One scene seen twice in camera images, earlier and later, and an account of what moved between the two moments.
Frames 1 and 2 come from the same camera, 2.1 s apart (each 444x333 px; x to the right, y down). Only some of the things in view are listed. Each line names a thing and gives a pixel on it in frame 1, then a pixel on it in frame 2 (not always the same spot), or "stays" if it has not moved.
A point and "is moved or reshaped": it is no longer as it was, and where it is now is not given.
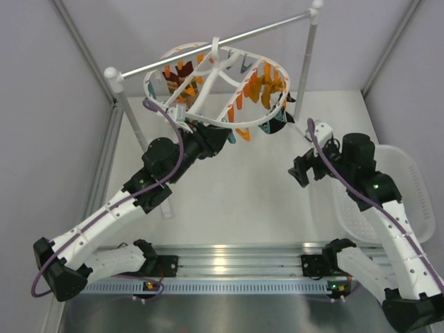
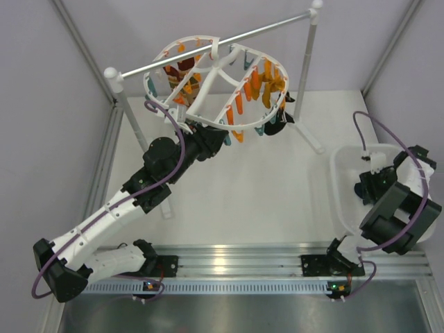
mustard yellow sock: x=271 y=82 stays
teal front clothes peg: x=231 y=138 is moved or reshaped
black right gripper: x=302 y=164 to x=372 y=192
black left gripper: x=211 y=139 stays
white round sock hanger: x=216 y=86 stays
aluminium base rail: x=240 y=261 stays
